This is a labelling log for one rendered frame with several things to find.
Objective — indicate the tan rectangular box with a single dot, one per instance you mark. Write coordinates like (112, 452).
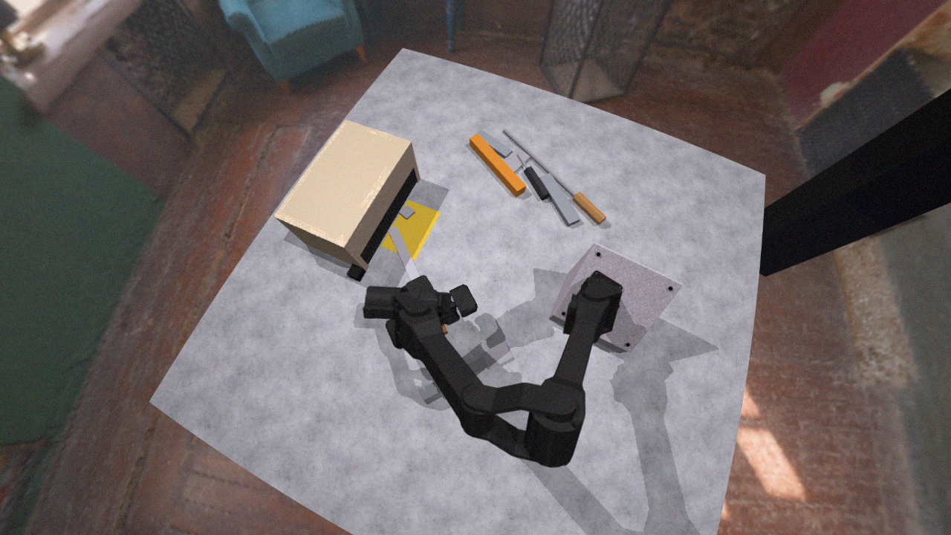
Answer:
(348, 198)

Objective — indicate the orange rectangular bar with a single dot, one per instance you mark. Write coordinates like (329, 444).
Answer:
(497, 165)

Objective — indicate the orange-brown rounded cylinder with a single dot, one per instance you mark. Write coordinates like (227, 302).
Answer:
(405, 257)

